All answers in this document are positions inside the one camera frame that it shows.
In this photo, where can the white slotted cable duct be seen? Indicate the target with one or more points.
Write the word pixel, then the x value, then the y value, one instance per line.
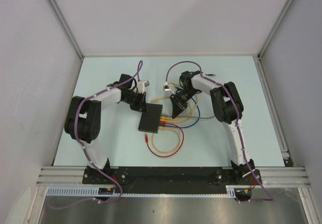
pixel 99 192

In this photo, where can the aluminium right corner post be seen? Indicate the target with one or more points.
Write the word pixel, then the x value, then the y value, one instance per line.
pixel 282 15

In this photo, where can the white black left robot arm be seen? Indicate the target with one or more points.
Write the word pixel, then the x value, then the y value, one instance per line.
pixel 83 121

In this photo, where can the aluminium right side rail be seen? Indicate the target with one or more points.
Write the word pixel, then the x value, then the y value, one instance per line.
pixel 279 131

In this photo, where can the aluminium corner post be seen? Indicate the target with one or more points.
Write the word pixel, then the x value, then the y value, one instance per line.
pixel 282 15
pixel 65 27

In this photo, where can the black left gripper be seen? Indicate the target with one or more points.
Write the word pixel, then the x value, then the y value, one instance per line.
pixel 141 106

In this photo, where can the yellow cable long loop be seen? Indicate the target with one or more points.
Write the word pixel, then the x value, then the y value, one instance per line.
pixel 166 141

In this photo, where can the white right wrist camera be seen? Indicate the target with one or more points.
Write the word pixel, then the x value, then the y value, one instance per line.
pixel 169 87

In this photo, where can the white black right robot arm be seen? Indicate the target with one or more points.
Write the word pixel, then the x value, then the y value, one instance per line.
pixel 227 108

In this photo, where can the aluminium front frame rail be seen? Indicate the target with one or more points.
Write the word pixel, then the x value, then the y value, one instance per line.
pixel 272 177

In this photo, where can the aluminium left corner post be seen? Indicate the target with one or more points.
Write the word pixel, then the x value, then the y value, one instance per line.
pixel 65 27

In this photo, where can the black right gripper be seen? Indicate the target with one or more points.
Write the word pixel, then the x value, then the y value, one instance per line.
pixel 178 106

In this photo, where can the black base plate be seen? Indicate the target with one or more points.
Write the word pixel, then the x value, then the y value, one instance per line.
pixel 179 180

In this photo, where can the black network switch box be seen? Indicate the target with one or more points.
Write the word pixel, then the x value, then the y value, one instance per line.
pixel 149 121

